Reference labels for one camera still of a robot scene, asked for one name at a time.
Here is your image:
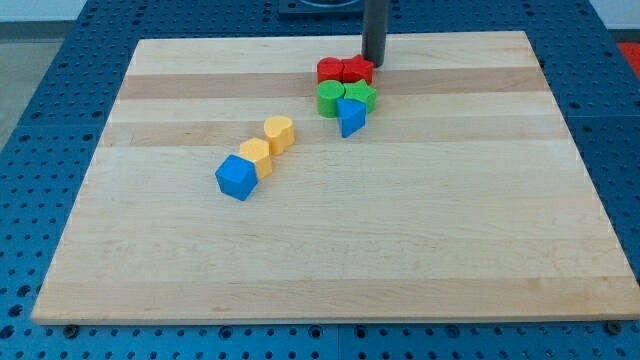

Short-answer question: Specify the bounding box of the red star block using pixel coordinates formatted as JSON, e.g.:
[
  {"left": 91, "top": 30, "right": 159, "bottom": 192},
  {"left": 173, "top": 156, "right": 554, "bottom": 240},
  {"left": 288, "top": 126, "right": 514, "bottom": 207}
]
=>
[{"left": 341, "top": 55, "right": 374, "bottom": 85}]

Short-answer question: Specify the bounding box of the green star block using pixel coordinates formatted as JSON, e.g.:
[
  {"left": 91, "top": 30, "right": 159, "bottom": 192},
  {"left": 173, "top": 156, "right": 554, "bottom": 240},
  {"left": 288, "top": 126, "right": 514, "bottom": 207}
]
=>
[{"left": 344, "top": 79, "right": 377, "bottom": 113}]

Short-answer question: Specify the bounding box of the light wooden board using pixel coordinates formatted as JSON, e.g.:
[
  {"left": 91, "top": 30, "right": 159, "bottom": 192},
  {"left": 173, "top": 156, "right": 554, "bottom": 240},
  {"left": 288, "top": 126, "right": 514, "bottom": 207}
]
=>
[{"left": 31, "top": 31, "right": 639, "bottom": 325}]

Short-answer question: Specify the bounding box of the yellow heart block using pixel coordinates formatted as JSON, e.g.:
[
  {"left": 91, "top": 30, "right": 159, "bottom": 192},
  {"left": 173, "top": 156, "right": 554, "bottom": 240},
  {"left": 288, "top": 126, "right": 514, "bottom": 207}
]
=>
[{"left": 263, "top": 116, "right": 295, "bottom": 155}]

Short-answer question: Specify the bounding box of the yellow hexagon block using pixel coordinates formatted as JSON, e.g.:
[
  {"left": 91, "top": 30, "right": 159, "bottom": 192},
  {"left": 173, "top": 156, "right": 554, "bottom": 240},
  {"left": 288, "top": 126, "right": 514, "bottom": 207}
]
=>
[{"left": 239, "top": 138, "right": 273, "bottom": 180}]

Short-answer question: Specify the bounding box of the blue triangle block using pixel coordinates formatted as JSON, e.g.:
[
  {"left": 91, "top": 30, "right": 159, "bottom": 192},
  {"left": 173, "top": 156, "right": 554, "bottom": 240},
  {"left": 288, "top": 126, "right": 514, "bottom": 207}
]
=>
[{"left": 337, "top": 99, "right": 367, "bottom": 138}]

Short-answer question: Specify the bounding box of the blue cube block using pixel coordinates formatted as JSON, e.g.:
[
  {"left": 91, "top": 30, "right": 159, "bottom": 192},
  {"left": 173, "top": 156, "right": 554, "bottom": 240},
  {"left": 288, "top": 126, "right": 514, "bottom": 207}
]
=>
[{"left": 215, "top": 154, "right": 258, "bottom": 201}]

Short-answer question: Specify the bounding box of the green cylinder block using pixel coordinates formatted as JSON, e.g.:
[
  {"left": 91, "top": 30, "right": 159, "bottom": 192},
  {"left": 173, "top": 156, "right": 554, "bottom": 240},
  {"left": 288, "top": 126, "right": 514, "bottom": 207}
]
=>
[{"left": 317, "top": 80, "right": 345, "bottom": 118}]

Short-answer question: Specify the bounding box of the red rounded block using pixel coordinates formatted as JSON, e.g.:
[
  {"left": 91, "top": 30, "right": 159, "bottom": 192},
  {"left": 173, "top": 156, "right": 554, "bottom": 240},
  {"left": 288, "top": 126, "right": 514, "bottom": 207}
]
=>
[{"left": 316, "top": 57, "right": 344, "bottom": 83}]

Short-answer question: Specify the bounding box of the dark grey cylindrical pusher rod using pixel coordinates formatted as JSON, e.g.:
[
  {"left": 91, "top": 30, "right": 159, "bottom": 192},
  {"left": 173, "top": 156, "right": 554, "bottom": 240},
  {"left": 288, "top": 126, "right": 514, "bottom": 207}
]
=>
[{"left": 361, "top": 0, "right": 389, "bottom": 68}]

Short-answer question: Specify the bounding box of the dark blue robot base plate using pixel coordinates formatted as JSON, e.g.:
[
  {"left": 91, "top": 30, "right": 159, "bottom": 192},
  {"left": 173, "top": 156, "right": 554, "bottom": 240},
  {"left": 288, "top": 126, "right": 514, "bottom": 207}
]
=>
[{"left": 277, "top": 0, "right": 364, "bottom": 19}]

